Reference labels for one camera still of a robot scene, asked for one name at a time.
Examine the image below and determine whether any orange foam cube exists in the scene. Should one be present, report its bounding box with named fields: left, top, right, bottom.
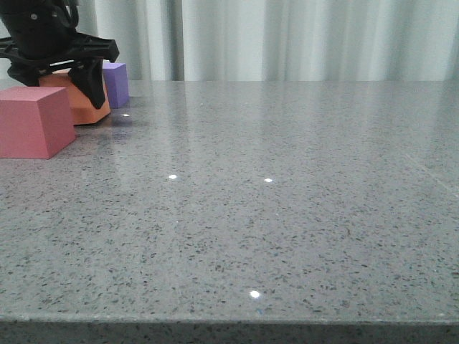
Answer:
left=39, top=70, right=111, bottom=125

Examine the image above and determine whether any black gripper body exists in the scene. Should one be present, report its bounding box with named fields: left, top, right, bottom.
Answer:
left=1, top=1, right=119, bottom=72

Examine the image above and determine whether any pale green curtain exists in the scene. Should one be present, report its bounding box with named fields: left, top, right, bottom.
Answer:
left=78, top=1, right=458, bottom=81

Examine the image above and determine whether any purple foam cube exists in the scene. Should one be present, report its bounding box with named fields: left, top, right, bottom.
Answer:
left=103, top=62, right=129, bottom=108

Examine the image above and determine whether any red foam cube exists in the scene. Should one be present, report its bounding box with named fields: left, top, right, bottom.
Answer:
left=1, top=86, right=76, bottom=159

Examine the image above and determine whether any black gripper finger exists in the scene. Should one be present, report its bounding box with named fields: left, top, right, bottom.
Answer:
left=7, top=62, right=52, bottom=87
left=68, top=59, right=105, bottom=109

